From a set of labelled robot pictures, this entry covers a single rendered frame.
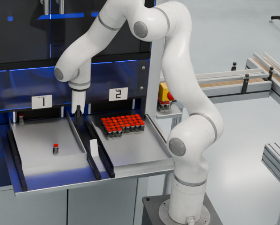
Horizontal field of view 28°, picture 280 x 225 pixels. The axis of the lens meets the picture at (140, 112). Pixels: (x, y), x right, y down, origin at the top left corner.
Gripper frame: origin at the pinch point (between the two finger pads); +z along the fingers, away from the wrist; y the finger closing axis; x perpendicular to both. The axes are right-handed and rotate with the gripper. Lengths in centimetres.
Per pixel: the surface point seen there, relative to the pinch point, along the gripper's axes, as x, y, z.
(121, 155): 18.2, 1.9, 15.3
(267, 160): 104, -54, 56
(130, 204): 27, -28, 67
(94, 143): 7.0, 0.3, 11.2
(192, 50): 104, -301, 104
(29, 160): -18.4, 11.9, 12.0
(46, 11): -13.1, -10.3, -40.8
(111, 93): 13.9, -24.0, 0.6
